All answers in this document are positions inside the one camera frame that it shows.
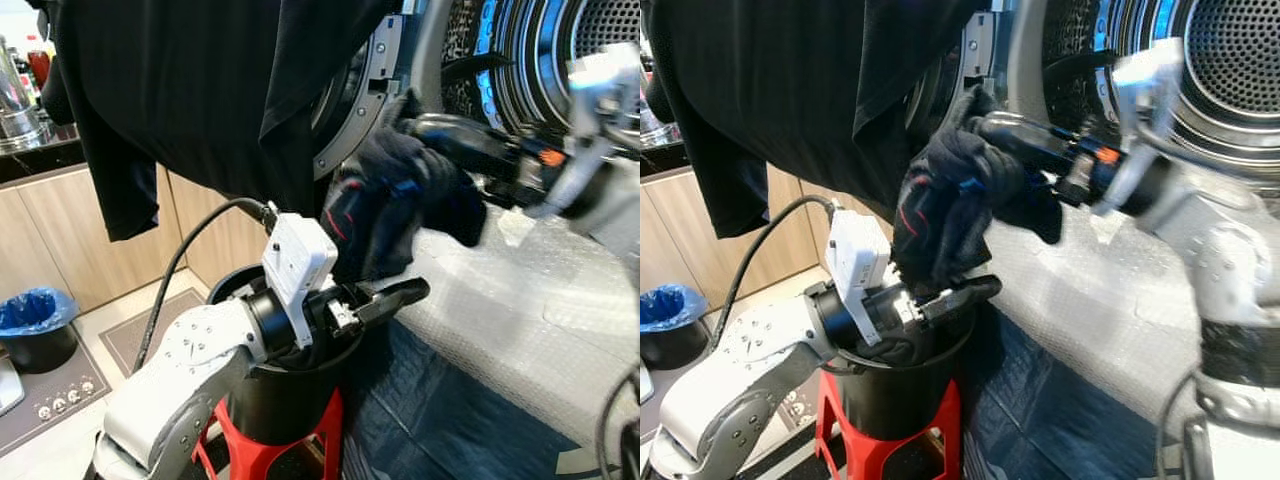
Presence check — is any black bin with blue bag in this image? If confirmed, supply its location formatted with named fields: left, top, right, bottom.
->
left=0, top=288, right=81, bottom=374
left=640, top=285, right=713, bottom=371

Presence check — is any white tape piece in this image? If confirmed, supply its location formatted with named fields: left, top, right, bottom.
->
left=1088, top=210, right=1126, bottom=246
left=495, top=205, right=541, bottom=246

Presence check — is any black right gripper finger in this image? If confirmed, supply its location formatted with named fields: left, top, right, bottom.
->
left=972, top=110, right=1066, bottom=156
left=1020, top=160, right=1061, bottom=196
left=455, top=160, right=521, bottom=206
left=405, top=112, right=506, bottom=156

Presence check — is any perforated steel washer drum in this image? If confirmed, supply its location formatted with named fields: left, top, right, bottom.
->
left=1040, top=0, right=1280, bottom=166
left=440, top=0, right=641, bottom=141

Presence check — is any black hanging garment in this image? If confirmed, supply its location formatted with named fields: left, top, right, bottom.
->
left=28, top=0, right=406, bottom=243
left=645, top=0, right=986, bottom=239

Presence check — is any black countertop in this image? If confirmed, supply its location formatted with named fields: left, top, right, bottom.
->
left=0, top=135, right=96, bottom=186
left=640, top=140, right=693, bottom=181

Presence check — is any red plastic stool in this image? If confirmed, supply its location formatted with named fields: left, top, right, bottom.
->
left=815, top=370, right=963, bottom=480
left=190, top=388, right=346, bottom=480

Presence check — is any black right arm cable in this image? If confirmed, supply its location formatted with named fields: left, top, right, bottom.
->
left=1155, top=370, right=1201, bottom=480
left=595, top=368, right=641, bottom=480

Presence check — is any bubble-wrapped white washing machine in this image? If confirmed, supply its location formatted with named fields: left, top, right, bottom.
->
left=950, top=0, right=1280, bottom=451
left=340, top=0, right=641, bottom=461

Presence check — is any red bottle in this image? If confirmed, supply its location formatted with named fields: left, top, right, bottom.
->
left=25, top=38, right=53, bottom=91

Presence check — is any black plastic bucket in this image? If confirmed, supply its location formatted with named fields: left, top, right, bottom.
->
left=805, top=280, right=976, bottom=441
left=205, top=265, right=376, bottom=446

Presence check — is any black garment with red print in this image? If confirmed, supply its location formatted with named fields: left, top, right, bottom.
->
left=892, top=90, right=1063, bottom=291
left=322, top=95, right=488, bottom=286

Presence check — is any light wooden cabinet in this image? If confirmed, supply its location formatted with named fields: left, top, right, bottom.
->
left=0, top=165, right=271, bottom=311
left=640, top=165, right=901, bottom=301

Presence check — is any dark blue plastic sheet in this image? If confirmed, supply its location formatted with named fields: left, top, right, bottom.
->
left=960, top=300, right=1171, bottom=480
left=345, top=320, right=591, bottom=480

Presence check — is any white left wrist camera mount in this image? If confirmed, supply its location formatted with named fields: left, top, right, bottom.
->
left=262, top=212, right=339, bottom=349
left=825, top=208, right=894, bottom=346

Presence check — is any clear glass jar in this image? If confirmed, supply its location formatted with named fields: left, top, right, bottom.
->
left=0, top=40, right=43, bottom=141

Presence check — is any grey round washer door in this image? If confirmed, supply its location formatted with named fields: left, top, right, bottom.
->
left=310, top=15, right=406, bottom=181
left=905, top=10, right=1001, bottom=171

